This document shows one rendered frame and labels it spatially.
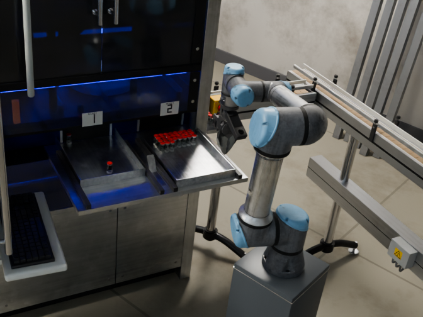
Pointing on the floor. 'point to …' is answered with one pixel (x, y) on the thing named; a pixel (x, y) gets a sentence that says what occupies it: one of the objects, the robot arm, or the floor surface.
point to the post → (211, 14)
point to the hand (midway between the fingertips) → (226, 152)
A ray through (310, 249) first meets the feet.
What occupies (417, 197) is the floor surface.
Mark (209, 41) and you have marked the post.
